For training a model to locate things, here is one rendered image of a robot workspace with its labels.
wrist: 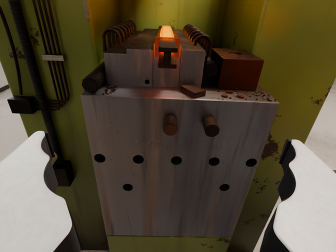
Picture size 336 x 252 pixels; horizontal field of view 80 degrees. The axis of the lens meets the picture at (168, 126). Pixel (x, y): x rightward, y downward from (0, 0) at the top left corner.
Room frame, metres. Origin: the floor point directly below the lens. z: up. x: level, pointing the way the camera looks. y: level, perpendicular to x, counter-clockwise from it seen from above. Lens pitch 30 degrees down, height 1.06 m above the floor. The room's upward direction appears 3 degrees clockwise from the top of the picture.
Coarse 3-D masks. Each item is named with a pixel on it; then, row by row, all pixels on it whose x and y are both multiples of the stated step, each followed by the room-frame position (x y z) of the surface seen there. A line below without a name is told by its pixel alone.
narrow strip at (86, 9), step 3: (84, 0) 0.54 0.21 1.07; (87, 0) 0.54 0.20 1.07; (84, 3) 0.54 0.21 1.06; (87, 3) 0.54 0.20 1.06; (84, 6) 0.54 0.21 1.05; (87, 6) 0.54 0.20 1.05; (84, 9) 0.54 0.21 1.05; (87, 9) 0.54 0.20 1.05; (84, 12) 0.54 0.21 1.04; (87, 12) 0.54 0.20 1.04; (87, 15) 0.54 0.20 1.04
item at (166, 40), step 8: (168, 32) 0.55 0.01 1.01; (160, 40) 0.37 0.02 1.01; (168, 40) 0.38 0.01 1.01; (176, 40) 0.40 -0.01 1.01; (160, 48) 0.31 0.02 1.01; (168, 48) 0.31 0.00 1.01; (176, 48) 0.31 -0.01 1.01; (160, 56) 0.36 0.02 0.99; (168, 56) 0.31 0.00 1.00; (176, 56) 0.40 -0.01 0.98; (160, 64) 0.31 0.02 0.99; (168, 64) 0.31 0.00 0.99
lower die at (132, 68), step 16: (144, 32) 0.69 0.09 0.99; (176, 32) 0.72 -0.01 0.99; (112, 48) 0.45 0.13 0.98; (128, 48) 0.41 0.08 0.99; (144, 48) 0.42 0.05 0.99; (192, 48) 0.43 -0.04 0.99; (112, 64) 0.41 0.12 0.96; (128, 64) 0.41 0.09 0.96; (144, 64) 0.41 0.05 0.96; (176, 64) 0.41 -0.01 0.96; (192, 64) 0.41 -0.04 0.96; (112, 80) 0.41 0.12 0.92; (128, 80) 0.41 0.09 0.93; (144, 80) 0.41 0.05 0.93; (160, 80) 0.41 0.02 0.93; (176, 80) 0.41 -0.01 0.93; (192, 80) 0.41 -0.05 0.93
